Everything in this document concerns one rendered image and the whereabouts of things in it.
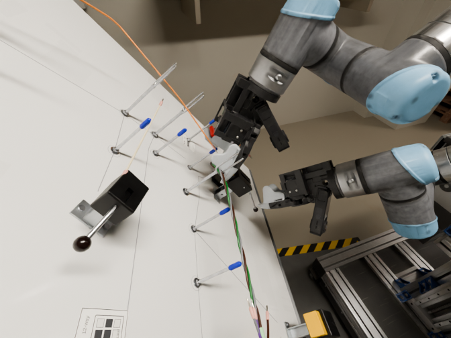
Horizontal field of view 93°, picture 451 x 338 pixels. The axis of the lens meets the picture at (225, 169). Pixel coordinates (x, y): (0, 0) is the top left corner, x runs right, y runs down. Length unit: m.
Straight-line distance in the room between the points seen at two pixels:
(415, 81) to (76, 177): 0.42
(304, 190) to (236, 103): 0.24
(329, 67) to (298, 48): 0.07
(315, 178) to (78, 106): 0.47
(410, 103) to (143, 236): 0.39
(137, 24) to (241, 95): 1.70
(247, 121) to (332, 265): 1.27
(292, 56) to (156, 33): 1.75
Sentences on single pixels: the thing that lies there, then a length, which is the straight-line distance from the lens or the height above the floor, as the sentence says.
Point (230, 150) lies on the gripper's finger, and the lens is 0.43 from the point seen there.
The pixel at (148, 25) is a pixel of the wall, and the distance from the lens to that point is 2.06.
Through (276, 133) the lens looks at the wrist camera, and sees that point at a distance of 0.44.
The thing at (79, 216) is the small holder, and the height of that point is 1.33.
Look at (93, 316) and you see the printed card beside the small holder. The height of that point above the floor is 1.29.
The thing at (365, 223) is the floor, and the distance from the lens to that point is 2.13.
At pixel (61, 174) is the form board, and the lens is 0.32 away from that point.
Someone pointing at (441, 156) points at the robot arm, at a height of 1.25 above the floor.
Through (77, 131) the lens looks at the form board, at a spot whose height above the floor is 1.36.
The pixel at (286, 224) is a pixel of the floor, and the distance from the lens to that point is 1.86.
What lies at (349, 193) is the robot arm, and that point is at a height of 1.20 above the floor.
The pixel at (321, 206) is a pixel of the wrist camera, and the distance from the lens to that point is 0.52.
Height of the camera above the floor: 1.54
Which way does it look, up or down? 44 degrees down
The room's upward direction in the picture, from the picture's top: straight up
